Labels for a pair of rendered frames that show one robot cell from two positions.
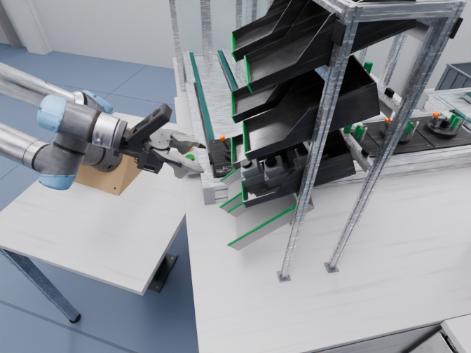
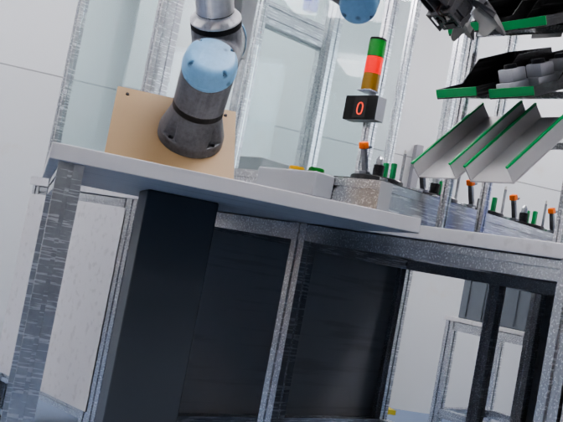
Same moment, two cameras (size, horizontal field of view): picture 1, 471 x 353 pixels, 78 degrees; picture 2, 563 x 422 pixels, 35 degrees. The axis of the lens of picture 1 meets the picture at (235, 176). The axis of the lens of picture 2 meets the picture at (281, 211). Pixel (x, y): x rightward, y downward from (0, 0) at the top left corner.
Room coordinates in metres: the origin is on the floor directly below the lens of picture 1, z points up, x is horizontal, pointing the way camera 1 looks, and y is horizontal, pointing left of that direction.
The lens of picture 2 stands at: (-0.90, 1.43, 0.73)
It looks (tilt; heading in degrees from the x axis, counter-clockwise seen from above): 3 degrees up; 328
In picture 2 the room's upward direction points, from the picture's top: 11 degrees clockwise
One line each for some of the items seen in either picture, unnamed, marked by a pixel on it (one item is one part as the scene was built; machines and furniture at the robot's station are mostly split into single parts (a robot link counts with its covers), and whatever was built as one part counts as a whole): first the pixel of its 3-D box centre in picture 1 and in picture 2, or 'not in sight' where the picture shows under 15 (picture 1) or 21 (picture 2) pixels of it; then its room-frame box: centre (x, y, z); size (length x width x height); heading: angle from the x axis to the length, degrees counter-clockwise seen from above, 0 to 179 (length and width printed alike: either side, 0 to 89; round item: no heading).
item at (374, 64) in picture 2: not in sight; (373, 65); (1.19, -0.09, 1.34); 0.05 x 0.05 x 0.05
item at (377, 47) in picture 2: not in sight; (376, 48); (1.19, -0.09, 1.39); 0.05 x 0.05 x 0.05
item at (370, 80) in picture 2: not in sight; (370, 82); (1.19, -0.09, 1.29); 0.05 x 0.05 x 0.05
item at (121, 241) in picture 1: (125, 178); (200, 194); (0.94, 0.50, 0.84); 0.90 x 0.70 x 0.03; 163
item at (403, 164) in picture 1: (340, 151); (472, 235); (1.08, -0.49, 0.91); 1.24 x 0.33 x 0.10; 102
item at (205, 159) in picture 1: (198, 131); (260, 187); (1.22, 0.19, 0.91); 0.89 x 0.06 x 0.11; 12
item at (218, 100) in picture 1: (232, 125); not in sight; (1.28, 0.02, 0.91); 0.84 x 0.28 x 0.10; 12
